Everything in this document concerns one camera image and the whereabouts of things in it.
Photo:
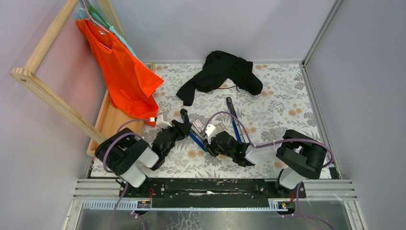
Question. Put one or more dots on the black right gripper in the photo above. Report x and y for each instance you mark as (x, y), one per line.
(209, 143)

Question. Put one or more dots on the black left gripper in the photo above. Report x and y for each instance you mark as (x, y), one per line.
(182, 130)

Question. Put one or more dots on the blue stapler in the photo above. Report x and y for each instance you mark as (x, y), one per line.
(192, 134)
(236, 127)

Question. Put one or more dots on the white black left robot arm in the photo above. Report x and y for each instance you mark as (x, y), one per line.
(121, 151)

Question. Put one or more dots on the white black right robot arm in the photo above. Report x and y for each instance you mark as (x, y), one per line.
(303, 156)

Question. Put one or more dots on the orange t-shirt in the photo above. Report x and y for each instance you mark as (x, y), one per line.
(130, 83)

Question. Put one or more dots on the black crumpled garment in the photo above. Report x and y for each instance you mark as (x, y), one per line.
(218, 67)

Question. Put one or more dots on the wooden tray base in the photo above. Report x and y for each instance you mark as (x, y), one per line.
(110, 119)

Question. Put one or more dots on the floral tablecloth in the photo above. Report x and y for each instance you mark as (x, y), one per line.
(282, 104)

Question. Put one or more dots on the pink clothes hanger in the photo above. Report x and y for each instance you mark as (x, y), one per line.
(95, 22)

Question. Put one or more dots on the teal hanging garment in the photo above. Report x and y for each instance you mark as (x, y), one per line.
(117, 31)

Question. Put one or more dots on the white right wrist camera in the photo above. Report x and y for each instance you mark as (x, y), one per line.
(210, 132)

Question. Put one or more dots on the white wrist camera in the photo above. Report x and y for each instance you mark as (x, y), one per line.
(162, 123)
(210, 132)

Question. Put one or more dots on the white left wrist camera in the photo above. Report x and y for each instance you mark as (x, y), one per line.
(162, 123)

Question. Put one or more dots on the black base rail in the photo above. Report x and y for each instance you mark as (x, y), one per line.
(211, 193)

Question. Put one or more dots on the wooden clothes rack frame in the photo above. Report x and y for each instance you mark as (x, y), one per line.
(28, 124)

